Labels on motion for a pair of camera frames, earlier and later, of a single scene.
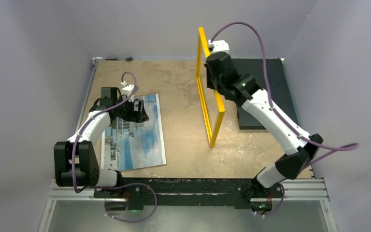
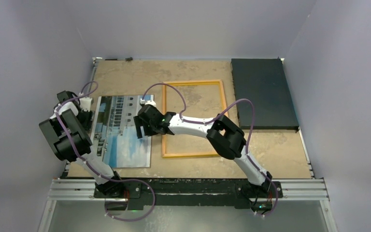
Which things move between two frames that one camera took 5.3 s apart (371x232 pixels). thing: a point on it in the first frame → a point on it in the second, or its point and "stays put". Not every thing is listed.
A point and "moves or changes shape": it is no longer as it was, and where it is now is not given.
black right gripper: x=209 y=84 → x=139 y=123
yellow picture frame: x=201 y=37 → x=200 y=82
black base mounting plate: x=187 y=193 stays put
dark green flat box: x=278 y=86 stays put
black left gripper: x=138 y=116 → x=89 y=115
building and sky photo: x=127 y=145 moves or changes shape
